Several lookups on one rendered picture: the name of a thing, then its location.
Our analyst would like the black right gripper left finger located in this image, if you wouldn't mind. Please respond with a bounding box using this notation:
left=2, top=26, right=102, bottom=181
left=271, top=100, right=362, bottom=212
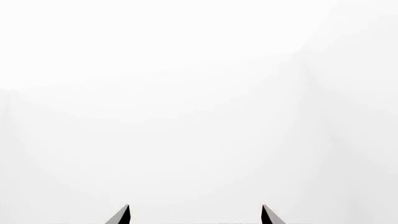
left=104, top=203, right=131, bottom=224

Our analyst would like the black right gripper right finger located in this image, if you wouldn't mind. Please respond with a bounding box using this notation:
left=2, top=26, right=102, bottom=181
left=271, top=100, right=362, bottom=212
left=261, top=203, right=287, bottom=224

